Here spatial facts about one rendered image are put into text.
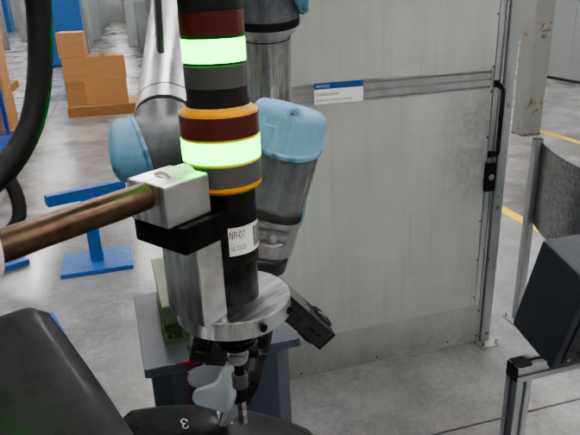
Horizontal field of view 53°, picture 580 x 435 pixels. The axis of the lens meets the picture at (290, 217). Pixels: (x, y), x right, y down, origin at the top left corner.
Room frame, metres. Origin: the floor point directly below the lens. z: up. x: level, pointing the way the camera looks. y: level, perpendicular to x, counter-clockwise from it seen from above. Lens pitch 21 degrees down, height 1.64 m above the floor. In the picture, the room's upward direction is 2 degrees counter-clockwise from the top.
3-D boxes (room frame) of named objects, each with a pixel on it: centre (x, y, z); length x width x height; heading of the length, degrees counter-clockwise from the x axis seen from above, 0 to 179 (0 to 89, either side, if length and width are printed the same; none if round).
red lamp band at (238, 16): (0.32, 0.04, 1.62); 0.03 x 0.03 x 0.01
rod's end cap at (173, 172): (0.29, 0.06, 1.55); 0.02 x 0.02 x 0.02; 51
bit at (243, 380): (0.32, 0.04, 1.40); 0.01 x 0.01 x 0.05
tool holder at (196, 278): (0.31, 0.04, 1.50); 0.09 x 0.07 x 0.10; 141
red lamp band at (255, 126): (0.32, 0.04, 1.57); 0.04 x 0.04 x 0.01
